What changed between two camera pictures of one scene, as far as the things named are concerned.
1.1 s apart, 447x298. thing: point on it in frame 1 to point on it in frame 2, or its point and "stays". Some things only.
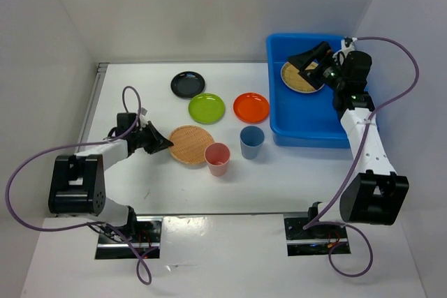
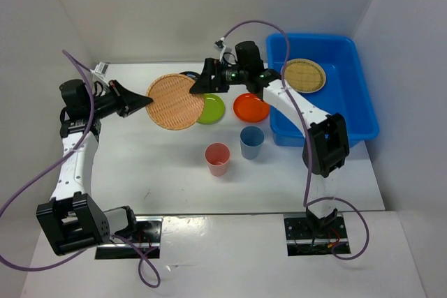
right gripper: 302,61 to 206,84
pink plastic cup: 217,155 stays
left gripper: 160,142 to 126,100
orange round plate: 251,108 stays
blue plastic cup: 251,139 stays
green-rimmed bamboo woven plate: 295,81 stays
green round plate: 206,108 stays
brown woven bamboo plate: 188,144 to 174,107
